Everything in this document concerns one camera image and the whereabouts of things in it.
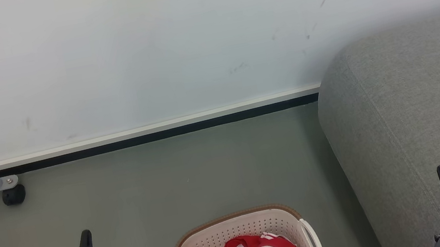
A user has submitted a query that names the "grey fabric sofa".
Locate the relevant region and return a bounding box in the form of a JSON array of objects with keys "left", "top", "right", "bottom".
[{"left": 304, "top": 10, "right": 440, "bottom": 247}]

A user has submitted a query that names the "black caster wheel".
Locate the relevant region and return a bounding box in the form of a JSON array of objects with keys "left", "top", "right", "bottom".
[{"left": 0, "top": 183, "right": 28, "bottom": 207}]

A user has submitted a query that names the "white mobile partition panel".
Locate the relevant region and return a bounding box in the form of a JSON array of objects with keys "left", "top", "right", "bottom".
[{"left": 0, "top": 0, "right": 440, "bottom": 177}]

